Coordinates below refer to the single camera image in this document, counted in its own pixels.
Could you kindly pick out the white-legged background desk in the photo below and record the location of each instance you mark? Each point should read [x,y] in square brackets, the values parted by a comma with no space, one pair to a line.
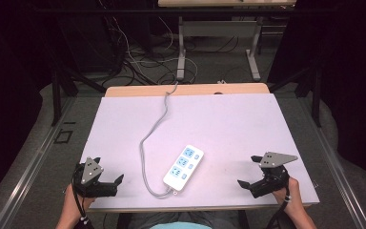
[219,29]

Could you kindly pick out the white power strip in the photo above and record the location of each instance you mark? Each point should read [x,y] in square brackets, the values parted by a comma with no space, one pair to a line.
[181,174]

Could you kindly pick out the black metal stand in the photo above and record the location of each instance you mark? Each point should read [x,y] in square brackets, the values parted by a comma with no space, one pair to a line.
[56,98]
[316,95]

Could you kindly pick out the black horizontal bar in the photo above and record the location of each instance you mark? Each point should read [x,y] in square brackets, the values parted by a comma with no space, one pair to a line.
[171,10]

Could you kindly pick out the person's light blue shirt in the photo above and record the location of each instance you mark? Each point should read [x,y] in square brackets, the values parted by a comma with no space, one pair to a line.
[179,226]

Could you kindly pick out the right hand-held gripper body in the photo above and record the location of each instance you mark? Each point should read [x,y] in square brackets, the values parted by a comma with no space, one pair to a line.
[271,183]

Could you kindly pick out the aluminium floor rail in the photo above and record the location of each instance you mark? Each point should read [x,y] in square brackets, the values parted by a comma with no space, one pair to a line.
[28,176]
[340,176]

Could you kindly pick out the person's left hand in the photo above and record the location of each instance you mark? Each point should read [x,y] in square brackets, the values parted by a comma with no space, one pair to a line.
[73,205]

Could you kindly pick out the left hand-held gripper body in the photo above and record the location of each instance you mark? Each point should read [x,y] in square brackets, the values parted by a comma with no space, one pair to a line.
[92,187]

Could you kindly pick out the white table cover sheet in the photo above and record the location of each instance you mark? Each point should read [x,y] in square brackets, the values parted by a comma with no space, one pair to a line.
[228,127]

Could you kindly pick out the person's right hand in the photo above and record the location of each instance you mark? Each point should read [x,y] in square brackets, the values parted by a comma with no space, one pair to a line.
[290,195]

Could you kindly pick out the person's grey pants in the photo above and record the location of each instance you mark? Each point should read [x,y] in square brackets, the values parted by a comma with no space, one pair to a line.
[158,219]

